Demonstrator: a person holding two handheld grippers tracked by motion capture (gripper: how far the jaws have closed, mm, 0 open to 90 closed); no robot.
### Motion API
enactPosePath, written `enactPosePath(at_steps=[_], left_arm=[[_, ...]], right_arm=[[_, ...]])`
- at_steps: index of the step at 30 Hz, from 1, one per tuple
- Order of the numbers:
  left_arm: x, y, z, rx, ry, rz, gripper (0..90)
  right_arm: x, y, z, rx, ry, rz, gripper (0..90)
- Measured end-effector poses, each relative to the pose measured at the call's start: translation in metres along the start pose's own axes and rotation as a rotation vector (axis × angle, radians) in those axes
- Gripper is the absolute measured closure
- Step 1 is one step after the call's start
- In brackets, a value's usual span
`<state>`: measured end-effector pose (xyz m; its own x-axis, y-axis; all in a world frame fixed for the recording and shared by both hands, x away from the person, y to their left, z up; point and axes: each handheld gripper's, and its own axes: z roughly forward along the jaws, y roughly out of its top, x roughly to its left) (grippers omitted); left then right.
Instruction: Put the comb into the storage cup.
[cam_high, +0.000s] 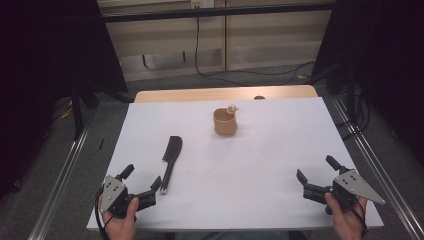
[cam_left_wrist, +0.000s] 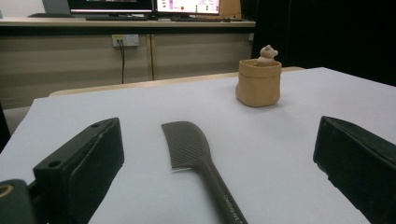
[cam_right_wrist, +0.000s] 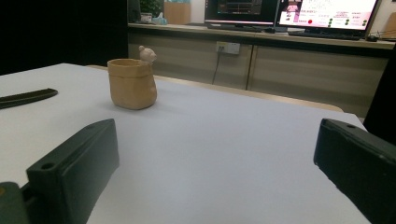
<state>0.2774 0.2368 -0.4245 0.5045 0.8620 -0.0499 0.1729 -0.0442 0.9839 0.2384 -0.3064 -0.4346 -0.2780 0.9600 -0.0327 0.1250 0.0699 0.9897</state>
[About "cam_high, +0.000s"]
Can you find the aluminium floor rail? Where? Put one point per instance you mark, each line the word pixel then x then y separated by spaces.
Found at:
pixel 383 173
pixel 60 186

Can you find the white wall socket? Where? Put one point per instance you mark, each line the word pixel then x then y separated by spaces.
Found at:
pixel 201 3

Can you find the person's left hand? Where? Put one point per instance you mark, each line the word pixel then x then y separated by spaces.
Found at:
pixel 121 226

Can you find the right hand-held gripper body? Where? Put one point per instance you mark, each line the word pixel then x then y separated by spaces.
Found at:
pixel 353 186

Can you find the tan cup with figurine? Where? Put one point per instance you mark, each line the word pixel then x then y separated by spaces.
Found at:
pixel 225 125

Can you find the black horizontal bar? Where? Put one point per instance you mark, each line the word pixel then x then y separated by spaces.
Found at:
pixel 216 12

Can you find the person's right hand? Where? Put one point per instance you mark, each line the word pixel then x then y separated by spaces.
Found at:
pixel 346 221

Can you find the wooden table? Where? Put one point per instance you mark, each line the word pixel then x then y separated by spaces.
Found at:
pixel 200 94

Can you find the white table cover board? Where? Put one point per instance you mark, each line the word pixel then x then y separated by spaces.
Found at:
pixel 233 173

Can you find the black curtain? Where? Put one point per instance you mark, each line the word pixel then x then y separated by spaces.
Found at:
pixel 40 66
pixel 383 50

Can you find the black spatula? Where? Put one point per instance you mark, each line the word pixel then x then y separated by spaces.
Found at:
pixel 171 156

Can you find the small black floor piece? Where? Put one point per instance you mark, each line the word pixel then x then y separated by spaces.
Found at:
pixel 101 144

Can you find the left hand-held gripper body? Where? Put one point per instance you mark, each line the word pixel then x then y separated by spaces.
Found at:
pixel 113 195

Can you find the person's trousers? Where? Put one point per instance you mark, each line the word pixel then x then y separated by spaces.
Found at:
pixel 230 236

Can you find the black metal stand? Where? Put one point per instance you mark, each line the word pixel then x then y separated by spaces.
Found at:
pixel 77 110

